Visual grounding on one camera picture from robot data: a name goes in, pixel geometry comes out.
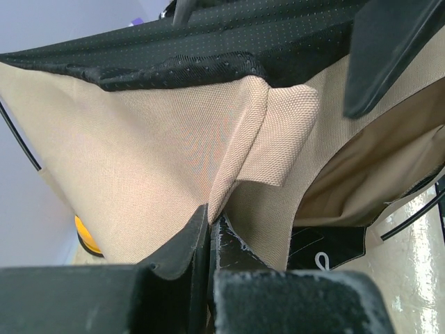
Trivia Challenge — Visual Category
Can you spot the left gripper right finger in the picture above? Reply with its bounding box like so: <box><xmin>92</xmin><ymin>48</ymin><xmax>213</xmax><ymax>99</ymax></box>
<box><xmin>211</xmin><ymin>214</ymin><xmax>395</xmax><ymax>333</ymax></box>

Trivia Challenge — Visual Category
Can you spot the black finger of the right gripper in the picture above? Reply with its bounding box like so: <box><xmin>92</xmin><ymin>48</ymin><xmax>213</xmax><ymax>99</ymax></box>
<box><xmin>343</xmin><ymin>0</ymin><xmax>442</xmax><ymax>118</ymax></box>

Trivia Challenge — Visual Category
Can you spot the beige pet tent fabric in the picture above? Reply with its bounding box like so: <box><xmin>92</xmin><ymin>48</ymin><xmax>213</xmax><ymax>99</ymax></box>
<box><xmin>0</xmin><ymin>0</ymin><xmax>445</xmax><ymax>276</ymax></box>

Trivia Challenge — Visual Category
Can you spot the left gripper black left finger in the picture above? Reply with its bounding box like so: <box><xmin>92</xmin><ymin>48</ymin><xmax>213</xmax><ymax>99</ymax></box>
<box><xmin>1</xmin><ymin>205</ymin><xmax>209</xmax><ymax>333</ymax></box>

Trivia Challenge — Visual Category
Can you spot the yellow double bowl holder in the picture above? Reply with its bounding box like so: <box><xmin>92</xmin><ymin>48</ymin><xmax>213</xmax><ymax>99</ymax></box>
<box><xmin>74</xmin><ymin>216</ymin><xmax>104</xmax><ymax>258</ymax></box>

